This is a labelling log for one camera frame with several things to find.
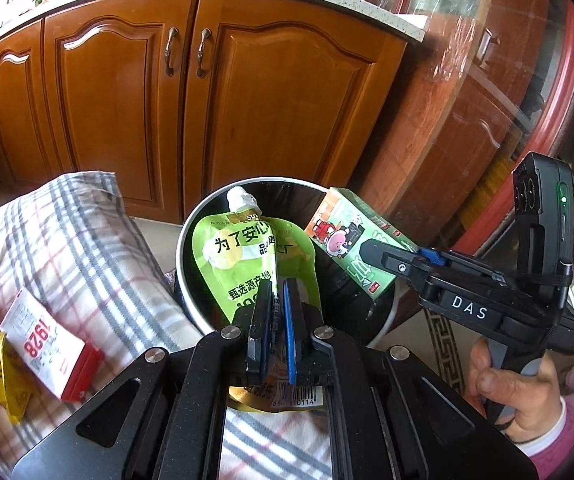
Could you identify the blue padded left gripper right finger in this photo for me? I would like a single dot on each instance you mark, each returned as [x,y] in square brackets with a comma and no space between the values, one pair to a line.
[390,416]

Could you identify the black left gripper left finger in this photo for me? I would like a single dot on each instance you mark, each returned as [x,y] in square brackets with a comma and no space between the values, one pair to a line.
[163,417]

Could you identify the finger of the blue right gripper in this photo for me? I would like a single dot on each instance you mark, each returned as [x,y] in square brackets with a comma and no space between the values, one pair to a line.
[433,256]

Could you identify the green drink carton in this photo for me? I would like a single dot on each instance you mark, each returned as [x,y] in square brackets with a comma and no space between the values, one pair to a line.
[341,224]

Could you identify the white red 1928 box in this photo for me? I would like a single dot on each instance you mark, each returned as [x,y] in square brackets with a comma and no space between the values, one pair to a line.
[62,362]

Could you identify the yellow snack packet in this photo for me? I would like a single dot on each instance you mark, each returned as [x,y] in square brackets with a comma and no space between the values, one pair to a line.
[17,384]

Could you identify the green spout pouch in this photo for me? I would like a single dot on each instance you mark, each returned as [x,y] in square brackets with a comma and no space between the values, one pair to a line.
[235,252]

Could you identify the pink sleeve forearm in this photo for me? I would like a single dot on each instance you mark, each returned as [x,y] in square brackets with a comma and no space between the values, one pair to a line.
[548,451]

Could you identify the white round trash bin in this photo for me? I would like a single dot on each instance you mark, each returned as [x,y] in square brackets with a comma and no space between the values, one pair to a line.
[321,279]

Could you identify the person's right hand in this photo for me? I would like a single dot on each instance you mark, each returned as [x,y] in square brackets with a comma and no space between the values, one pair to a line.
[535,399]

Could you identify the wooden door with glass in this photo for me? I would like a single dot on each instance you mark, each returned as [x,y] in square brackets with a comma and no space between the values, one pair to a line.
[492,81]

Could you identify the plaid tablecloth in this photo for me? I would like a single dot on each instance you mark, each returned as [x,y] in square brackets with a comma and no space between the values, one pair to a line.
[71,244]

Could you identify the wooden lower cabinets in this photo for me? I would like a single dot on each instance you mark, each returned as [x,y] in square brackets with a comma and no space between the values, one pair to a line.
[179,97]

